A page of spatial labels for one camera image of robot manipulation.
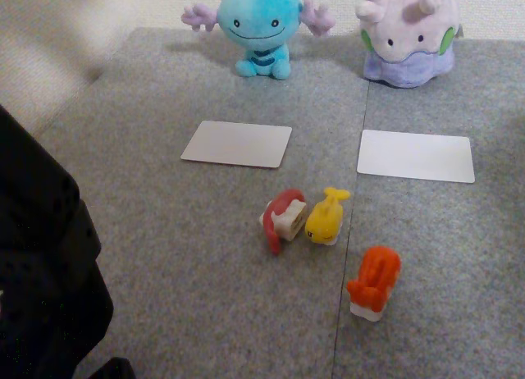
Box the white rectangular card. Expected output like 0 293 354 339
180 121 293 169
356 129 476 185

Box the orange shrimp sushi toy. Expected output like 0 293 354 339
346 245 402 322

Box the red tuna sushi toy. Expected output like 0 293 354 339
258 188 308 256

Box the pink Goomy plush toy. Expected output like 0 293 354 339
354 0 464 89

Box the blue Wooper plush toy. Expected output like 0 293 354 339
180 0 336 80

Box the yellow egg sushi toy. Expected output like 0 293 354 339
304 186 352 247

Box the grey carpet tile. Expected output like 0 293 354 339
36 25 372 379
331 36 525 379

